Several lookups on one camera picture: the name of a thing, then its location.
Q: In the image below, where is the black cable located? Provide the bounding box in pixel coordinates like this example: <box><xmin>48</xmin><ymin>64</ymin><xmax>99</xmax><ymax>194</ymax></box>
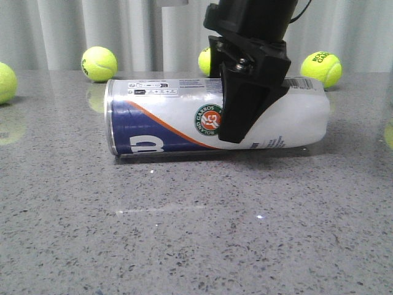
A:
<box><xmin>288</xmin><ymin>0</ymin><xmax>313</xmax><ymax>24</ymax></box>

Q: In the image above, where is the yellow tennis ball back left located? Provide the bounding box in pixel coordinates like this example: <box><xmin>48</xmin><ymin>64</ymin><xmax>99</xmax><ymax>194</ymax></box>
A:
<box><xmin>80</xmin><ymin>46</ymin><xmax>118</xmax><ymax>82</ymax></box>

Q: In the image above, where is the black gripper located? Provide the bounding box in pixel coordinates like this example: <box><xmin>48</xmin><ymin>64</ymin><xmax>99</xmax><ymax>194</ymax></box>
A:
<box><xmin>203</xmin><ymin>2</ymin><xmax>291</xmax><ymax>143</ymax></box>

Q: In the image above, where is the yellow Roland Garros tennis ball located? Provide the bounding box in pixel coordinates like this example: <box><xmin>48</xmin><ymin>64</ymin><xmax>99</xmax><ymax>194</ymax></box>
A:
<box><xmin>300</xmin><ymin>51</ymin><xmax>343</xmax><ymax>89</ymax></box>

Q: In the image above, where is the white curtain backdrop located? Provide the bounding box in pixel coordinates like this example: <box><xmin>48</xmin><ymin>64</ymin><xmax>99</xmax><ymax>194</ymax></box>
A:
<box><xmin>1</xmin><ymin>1</ymin><xmax>392</xmax><ymax>72</ymax></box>

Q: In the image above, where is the yellow tennis ball far left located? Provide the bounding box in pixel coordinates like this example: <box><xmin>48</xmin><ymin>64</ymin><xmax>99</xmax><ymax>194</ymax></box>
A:
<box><xmin>0</xmin><ymin>63</ymin><xmax>18</xmax><ymax>104</ymax></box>

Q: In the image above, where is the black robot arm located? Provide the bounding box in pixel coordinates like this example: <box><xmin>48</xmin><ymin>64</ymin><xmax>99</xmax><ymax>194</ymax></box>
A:
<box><xmin>203</xmin><ymin>1</ymin><xmax>297</xmax><ymax>143</ymax></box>

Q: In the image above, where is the yellow tennis ball back middle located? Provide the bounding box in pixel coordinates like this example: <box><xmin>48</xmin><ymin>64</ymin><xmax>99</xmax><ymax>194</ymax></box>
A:
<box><xmin>198</xmin><ymin>47</ymin><xmax>211</xmax><ymax>76</ymax></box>

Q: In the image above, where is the white blue tennis ball can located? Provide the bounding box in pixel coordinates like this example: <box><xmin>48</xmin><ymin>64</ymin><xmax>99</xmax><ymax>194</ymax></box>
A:
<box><xmin>104</xmin><ymin>77</ymin><xmax>330</xmax><ymax>155</ymax></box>

